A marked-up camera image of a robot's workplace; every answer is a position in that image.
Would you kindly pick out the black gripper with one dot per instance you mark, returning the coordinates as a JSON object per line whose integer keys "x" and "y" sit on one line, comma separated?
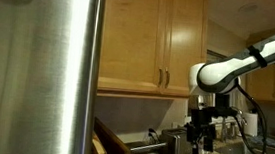
{"x": 200, "y": 124}

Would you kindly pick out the wooden cabinet door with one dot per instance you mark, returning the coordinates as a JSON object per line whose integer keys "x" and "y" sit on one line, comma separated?
{"x": 184, "y": 34}
{"x": 131, "y": 36}

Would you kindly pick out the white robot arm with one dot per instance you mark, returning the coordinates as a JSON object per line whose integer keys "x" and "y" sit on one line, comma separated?
{"x": 225, "y": 69}

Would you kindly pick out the silver toaster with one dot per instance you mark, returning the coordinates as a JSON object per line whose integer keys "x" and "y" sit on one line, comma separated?
{"x": 176, "y": 145}

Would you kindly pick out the silver toaster oven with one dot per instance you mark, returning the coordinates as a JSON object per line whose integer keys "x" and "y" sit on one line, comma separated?
{"x": 144, "y": 153}

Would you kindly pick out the chrome kitchen faucet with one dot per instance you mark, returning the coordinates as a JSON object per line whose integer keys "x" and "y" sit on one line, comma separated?
{"x": 224, "y": 129}

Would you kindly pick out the black power plug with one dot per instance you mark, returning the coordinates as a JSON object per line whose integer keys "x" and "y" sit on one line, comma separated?
{"x": 152, "y": 132}

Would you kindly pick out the white paper towel roll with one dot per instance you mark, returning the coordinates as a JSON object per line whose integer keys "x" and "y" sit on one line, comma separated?
{"x": 251, "y": 124}

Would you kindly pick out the dark wooden cutting board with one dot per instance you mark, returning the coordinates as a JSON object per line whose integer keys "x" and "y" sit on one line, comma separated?
{"x": 111, "y": 145}

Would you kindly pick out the light wooden cutting board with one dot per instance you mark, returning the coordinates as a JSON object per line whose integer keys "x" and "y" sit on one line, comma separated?
{"x": 97, "y": 152}

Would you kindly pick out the round ceiling light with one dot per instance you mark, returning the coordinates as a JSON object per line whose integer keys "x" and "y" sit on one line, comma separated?
{"x": 248, "y": 7}

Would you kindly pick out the stainless steel refrigerator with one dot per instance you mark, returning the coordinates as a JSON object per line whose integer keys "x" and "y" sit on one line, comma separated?
{"x": 37, "y": 78}

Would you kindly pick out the white wall outlet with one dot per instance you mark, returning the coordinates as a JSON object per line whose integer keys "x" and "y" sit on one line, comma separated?
{"x": 174, "y": 124}

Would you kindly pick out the wooden corner wall cabinet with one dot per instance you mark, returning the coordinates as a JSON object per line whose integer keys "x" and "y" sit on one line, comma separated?
{"x": 267, "y": 85}

